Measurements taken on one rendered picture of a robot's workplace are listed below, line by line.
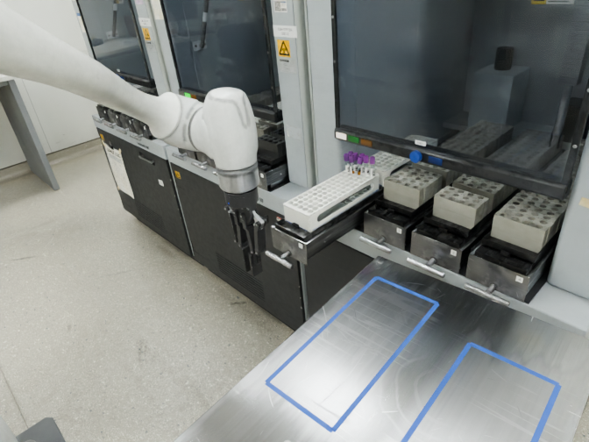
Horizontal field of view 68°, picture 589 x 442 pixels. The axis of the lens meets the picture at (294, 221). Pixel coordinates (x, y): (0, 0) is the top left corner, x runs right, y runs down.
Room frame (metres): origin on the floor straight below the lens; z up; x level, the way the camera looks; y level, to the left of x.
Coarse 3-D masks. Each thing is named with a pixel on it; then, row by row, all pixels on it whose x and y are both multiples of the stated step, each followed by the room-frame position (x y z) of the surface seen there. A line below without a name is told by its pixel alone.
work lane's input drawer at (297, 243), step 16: (352, 208) 1.03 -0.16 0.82; (368, 208) 1.06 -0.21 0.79; (288, 224) 0.98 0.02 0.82; (336, 224) 0.98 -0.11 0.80; (352, 224) 1.01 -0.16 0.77; (288, 240) 0.94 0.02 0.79; (304, 240) 0.91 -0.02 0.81; (320, 240) 0.93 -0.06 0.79; (272, 256) 0.93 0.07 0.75; (288, 256) 0.94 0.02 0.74; (304, 256) 0.90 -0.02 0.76
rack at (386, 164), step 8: (384, 152) 1.28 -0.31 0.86; (376, 160) 1.22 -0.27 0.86; (384, 160) 1.21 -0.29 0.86; (392, 160) 1.22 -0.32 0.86; (400, 160) 1.20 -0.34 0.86; (408, 160) 1.22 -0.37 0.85; (376, 168) 1.16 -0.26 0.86; (384, 168) 1.17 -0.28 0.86; (392, 168) 1.16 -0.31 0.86; (400, 168) 1.26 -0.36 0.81; (384, 176) 1.14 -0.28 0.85
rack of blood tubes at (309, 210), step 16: (336, 176) 1.14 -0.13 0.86; (352, 176) 1.13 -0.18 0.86; (368, 176) 1.12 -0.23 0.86; (304, 192) 1.06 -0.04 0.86; (320, 192) 1.06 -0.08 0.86; (336, 192) 1.05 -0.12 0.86; (352, 192) 1.05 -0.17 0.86; (368, 192) 1.09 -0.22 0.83; (288, 208) 0.99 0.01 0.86; (304, 208) 0.98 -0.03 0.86; (320, 208) 0.97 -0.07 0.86; (336, 208) 1.05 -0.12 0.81; (304, 224) 0.95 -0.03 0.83; (320, 224) 0.96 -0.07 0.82
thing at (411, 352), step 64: (320, 320) 0.61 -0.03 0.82; (384, 320) 0.60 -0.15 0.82; (448, 320) 0.58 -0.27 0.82; (512, 320) 0.56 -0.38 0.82; (256, 384) 0.48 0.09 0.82; (320, 384) 0.47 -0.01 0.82; (384, 384) 0.45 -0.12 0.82; (448, 384) 0.44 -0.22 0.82; (512, 384) 0.43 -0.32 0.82; (576, 384) 0.42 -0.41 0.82
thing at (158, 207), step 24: (144, 0) 1.97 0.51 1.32; (144, 48) 2.69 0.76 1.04; (120, 144) 2.29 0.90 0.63; (144, 144) 2.05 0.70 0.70; (144, 168) 2.12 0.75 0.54; (168, 168) 1.90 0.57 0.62; (120, 192) 2.49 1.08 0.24; (144, 192) 2.19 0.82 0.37; (168, 192) 1.95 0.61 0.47; (144, 216) 2.29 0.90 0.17; (168, 216) 2.01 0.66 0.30; (168, 240) 2.22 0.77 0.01
